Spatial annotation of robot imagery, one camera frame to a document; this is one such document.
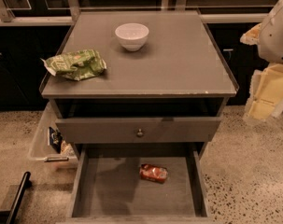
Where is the white ceramic bowl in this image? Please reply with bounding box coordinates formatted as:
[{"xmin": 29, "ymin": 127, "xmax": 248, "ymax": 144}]
[{"xmin": 115, "ymin": 23, "xmax": 149, "ymax": 51}]

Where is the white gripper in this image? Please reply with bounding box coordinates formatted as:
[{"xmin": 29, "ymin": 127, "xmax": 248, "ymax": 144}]
[{"xmin": 240, "ymin": 0, "xmax": 283, "ymax": 121}]

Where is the dark snack packet in bin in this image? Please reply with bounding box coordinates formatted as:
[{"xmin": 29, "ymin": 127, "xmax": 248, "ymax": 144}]
[{"xmin": 48, "ymin": 127, "xmax": 63, "ymax": 153}]

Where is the round metal drawer knob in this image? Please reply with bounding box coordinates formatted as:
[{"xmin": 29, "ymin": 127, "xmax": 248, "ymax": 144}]
[{"xmin": 136, "ymin": 129, "xmax": 144, "ymax": 137}]

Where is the closed grey top drawer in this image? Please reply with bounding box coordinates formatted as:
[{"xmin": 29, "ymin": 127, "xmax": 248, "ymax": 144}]
[{"xmin": 56, "ymin": 117, "xmax": 221, "ymax": 144}]

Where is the open grey middle drawer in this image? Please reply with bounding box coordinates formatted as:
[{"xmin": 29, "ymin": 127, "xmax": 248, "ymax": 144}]
[{"xmin": 66, "ymin": 143, "xmax": 213, "ymax": 224}]

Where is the black bar on floor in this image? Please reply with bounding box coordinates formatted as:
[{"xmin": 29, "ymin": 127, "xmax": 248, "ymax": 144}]
[{"xmin": 0, "ymin": 172, "xmax": 32, "ymax": 224}]

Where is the green chip bag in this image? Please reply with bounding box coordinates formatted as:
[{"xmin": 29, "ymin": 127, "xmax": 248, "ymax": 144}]
[{"xmin": 42, "ymin": 49, "xmax": 106, "ymax": 81}]

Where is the red coke can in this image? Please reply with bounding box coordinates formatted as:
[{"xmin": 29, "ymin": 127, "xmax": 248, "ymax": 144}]
[{"xmin": 139, "ymin": 163, "xmax": 168, "ymax": 183}]

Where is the clear plastic storage bin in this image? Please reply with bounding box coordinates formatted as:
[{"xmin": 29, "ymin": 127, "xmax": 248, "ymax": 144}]
[{"xmin": 28, "ymin": 103, "xmax": 78, "ymax": 169}]

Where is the grey drawer cabinet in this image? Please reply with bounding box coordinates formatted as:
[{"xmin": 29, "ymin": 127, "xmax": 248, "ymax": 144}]
[{"xmin": 38, "ymin": 10, "xmax": 240, "ymax": 224}]

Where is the dark cabinet handle right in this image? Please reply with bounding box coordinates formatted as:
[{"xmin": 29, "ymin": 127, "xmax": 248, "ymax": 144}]
[{"xmin": 223, "ymin": 49, "xmax": 233, "ymax": 61}]

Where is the metal window rail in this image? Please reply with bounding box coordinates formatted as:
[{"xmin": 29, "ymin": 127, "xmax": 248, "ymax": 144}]
[{"xmin": 0, "ymin": 0, "xmax": 278, "ymax": 26}]

